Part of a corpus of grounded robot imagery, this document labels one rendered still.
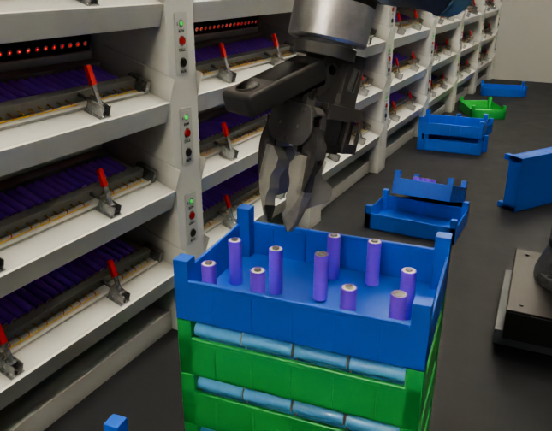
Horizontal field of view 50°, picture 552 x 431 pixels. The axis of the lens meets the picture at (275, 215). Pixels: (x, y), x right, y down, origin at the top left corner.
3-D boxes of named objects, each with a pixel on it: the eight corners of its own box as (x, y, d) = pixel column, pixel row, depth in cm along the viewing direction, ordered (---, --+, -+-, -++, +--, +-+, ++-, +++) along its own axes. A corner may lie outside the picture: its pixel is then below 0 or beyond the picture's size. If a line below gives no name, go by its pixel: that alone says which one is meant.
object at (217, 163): (307, 137, 188) (321, 97, 182) (197, 195, 139) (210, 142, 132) (253, 111, 195) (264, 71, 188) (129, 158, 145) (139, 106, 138)
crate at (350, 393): (440, 337, 84) (446, 286, 81) (418, 433, 66) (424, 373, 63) (244, 298, 94) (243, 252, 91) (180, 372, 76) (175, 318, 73)
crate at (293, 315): (446, 286, 81) (453, 232, 78) (424, 373, 63) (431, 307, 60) (243, 252, 91) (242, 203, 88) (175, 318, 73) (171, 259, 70)
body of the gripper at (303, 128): (355, 161, 70) (380, 57, 68) (302, 155, 64) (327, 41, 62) (311, 147, 76) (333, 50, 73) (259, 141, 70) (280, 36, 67)
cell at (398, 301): (406, 298, 64) (400, 350, 66) (408, 291, 65) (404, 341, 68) (388, 296, 64) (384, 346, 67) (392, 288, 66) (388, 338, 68)
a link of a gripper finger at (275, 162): (297, 222, 75) (320, 153, 72) (260, 221, 71) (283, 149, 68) (281, 211, 77) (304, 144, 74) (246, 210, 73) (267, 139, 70)
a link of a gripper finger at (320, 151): (321, 194, 66) (331, 114, 65) (311, 194, 65) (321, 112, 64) (293, 189, 69) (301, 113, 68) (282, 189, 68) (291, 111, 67)
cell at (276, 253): (284, 289, 79) (285, 245, 77) (280, 296, 77) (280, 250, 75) (271, 287, 80) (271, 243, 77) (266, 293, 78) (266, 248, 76)
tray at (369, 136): (376, 144, 253) (388, 115, 246) (317, 185, 203) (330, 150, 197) (335, 125, 259) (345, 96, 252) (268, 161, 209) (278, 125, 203)
